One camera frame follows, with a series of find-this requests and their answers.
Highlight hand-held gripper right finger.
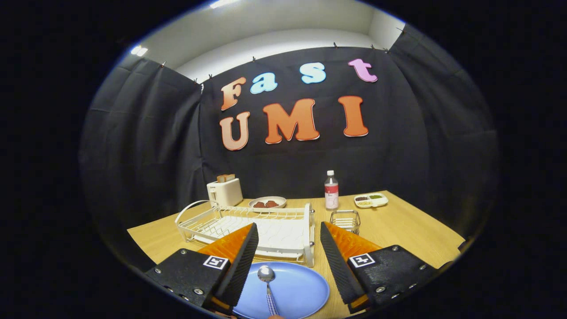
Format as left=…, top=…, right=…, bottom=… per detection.
left=320, top=221, right=439, bottom=314

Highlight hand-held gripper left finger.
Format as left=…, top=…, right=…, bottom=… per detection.
left=145, top=222, right=259, bottom=311

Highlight spoon with blue checked handle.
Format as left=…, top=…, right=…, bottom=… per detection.
left=257, top=265, right=280, bottom=317

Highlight blue plate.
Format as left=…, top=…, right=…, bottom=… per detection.
left=233, top=261, right=330, bottom=319

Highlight metal wire basket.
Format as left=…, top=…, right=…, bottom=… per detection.
left=330, top=210, right=361, bottom=235

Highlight white wire dish rack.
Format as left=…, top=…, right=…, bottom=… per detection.
left=175, top=200, right=316, bottom=268

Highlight small plate with brown food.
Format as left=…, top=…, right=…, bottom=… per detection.
left=249, top=196, right=287, bottom=210

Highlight white divided condiment tray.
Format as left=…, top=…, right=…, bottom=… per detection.
left=353, top=193, right=389, bottom=209

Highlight clear bottle with red label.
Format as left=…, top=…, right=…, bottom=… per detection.
left=324, top=170, right=339, bottom=210

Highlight white toaster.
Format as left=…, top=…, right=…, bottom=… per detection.
left=206, top=178, right=244, bottom=207

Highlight black backdrop cloth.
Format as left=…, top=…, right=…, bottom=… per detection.
left=80, top=24, right=499, bottom=266

